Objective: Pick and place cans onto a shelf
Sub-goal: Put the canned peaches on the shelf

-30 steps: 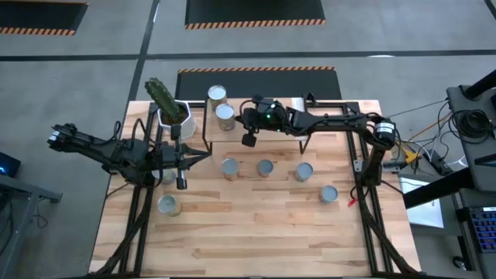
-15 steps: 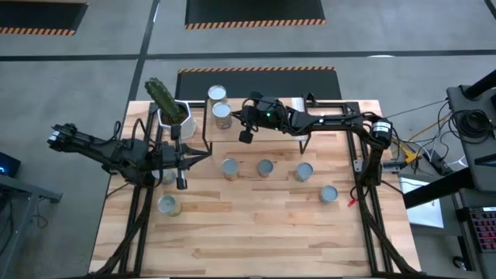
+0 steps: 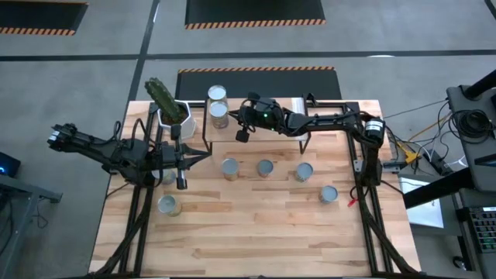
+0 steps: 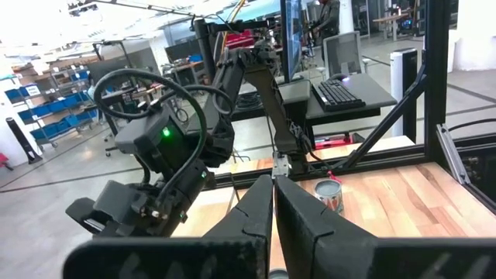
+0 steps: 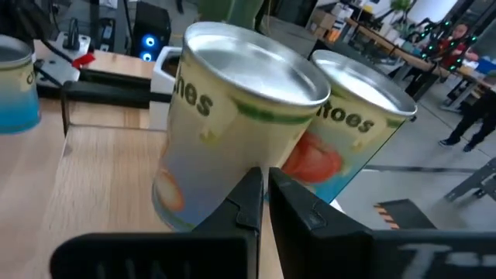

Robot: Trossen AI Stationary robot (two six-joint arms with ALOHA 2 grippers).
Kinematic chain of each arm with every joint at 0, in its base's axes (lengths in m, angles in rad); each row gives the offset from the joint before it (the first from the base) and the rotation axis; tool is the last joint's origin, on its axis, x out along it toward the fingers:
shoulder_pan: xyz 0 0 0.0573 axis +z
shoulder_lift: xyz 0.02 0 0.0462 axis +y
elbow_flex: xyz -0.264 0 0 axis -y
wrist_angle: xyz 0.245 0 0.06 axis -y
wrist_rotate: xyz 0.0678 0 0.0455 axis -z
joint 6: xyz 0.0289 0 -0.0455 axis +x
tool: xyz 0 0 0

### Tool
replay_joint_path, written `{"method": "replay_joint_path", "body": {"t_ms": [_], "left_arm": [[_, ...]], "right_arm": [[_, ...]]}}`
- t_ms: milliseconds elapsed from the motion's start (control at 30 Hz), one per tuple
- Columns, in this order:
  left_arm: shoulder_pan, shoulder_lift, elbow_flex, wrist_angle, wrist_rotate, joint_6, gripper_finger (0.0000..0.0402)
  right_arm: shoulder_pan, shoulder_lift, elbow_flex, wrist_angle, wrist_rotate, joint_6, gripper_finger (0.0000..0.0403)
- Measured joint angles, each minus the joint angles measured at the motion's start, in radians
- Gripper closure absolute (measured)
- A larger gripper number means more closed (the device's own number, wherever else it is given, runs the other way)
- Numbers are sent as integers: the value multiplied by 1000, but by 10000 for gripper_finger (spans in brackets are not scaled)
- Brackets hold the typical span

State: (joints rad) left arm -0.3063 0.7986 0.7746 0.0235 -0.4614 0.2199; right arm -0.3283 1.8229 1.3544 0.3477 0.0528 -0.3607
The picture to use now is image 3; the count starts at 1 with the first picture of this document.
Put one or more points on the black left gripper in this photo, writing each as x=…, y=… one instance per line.
x=168, y=157

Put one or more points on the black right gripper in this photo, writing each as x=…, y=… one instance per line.
x=263, y=116

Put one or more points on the pineapple label tin can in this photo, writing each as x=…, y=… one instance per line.
x=230, y=166

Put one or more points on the orange label tin can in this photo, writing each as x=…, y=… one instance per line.
x=265, y=167

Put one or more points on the mixed fruit label tin can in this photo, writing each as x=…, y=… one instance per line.
x=304, y=171

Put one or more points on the carrot label tin can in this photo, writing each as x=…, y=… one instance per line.
x=328, y=193

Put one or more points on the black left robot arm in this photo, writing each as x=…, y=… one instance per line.
x=89, y=145

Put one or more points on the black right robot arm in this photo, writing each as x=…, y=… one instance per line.
x=329, y=120

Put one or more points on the wooden shelf with black legs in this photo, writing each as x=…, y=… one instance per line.
x=228, y=135

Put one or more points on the green cactus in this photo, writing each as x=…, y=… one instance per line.
x=162, y=98

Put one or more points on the black mat with striped edge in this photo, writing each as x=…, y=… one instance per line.
x=294, y=83
x=38, y=15
x=252, y=11

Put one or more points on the small red clip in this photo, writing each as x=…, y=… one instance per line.
x=353, y=201

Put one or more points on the grey metal desk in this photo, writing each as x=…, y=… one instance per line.
x=19, y=190

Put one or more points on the black device with blue light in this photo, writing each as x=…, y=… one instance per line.
x=9, y=164

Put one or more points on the white paper sheet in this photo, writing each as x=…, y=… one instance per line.
x=426, y=213

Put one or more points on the black support beam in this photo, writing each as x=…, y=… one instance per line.
x=438, y=188

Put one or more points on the grey equipment cart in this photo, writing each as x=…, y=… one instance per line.
x=470, y=149

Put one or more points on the black caster wheel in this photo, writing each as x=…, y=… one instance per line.
x=459, y=263

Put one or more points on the black keyboard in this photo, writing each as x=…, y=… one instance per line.
x=484, y=228

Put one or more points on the black aluminium rig frame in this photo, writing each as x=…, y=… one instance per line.
x=337, y=104

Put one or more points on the small grey metal bracket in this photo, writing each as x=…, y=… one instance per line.
x=358, y=166

